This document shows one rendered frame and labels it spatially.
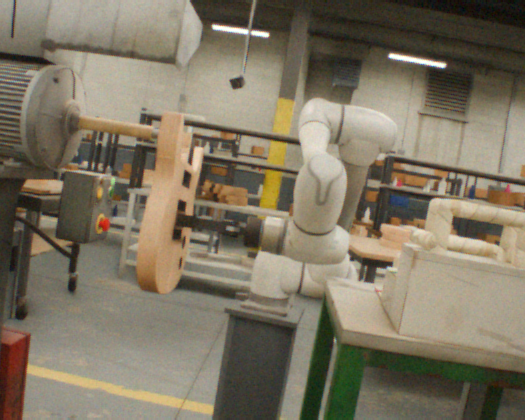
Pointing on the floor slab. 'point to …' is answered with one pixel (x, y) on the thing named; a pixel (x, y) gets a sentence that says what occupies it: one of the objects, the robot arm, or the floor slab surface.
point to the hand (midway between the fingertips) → (180, 220)
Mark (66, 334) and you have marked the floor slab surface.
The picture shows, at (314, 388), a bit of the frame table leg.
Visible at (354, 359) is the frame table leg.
